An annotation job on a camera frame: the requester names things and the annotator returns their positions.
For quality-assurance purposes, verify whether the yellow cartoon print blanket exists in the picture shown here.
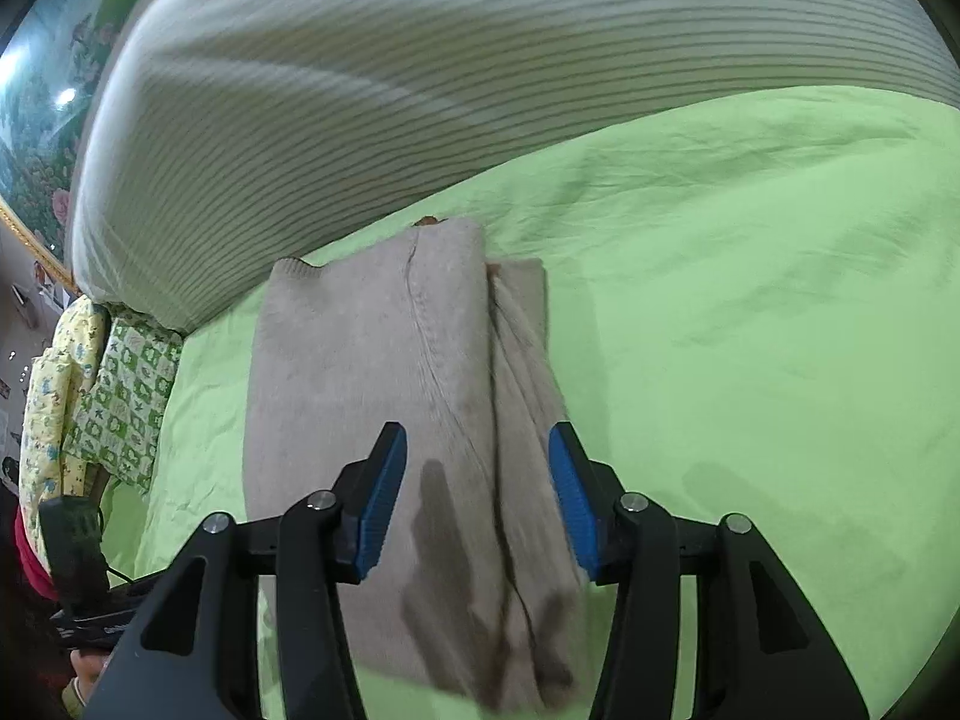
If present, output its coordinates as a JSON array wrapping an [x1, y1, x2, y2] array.
[[19, 294, 110, 541]]

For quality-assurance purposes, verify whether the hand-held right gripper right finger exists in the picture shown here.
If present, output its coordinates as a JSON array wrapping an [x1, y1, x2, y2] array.
[[547, 421, 871, 720]]

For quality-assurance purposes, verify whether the green patterned pillow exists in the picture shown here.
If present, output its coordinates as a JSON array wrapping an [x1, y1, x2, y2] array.
[[64, 315, 185, 496]]

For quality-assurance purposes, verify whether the beige knit sweater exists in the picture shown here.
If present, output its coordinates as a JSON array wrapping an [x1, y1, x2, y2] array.
[[241, 216, 593, 713]]

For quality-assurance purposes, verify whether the person's left hand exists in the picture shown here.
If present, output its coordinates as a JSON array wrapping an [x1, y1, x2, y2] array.
[[69, 649, 112, 713]]

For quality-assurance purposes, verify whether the green bed sheet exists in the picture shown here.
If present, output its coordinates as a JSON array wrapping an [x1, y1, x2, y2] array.
[[97, 86, 960, 720]]

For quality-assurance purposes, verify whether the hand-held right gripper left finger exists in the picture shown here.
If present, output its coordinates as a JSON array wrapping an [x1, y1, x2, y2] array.
[[86, 421, 410, 720]]

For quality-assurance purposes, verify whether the gold framed floral painting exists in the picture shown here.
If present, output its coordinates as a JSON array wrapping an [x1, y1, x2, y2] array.
[[0, 0, 226, 290]]

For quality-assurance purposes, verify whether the white striped quilt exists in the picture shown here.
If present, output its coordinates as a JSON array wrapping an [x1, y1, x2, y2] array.
[[69, 0, 960, 335]]

